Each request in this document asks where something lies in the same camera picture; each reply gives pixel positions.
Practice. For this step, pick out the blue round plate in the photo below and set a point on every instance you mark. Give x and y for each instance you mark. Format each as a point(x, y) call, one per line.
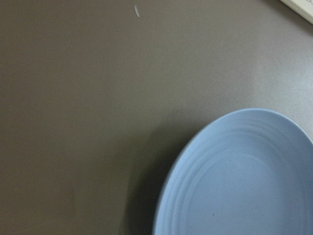
point(250, 172)

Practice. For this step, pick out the beige rectangular tray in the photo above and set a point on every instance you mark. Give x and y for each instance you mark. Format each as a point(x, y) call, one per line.
point(302, 7)

